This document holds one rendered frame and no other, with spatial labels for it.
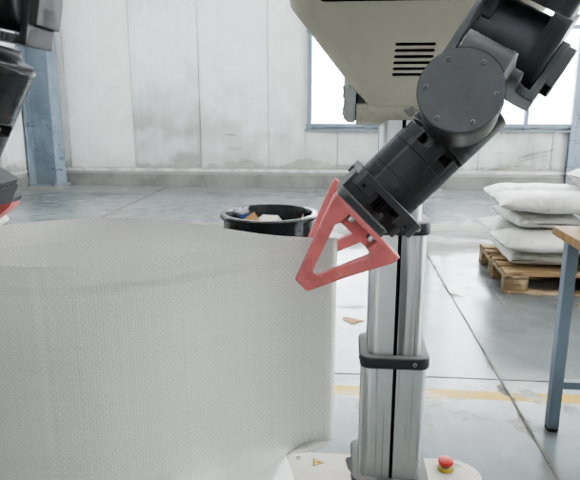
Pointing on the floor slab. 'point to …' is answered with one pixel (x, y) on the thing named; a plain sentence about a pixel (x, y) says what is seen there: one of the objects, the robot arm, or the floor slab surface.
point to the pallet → (507, 271)
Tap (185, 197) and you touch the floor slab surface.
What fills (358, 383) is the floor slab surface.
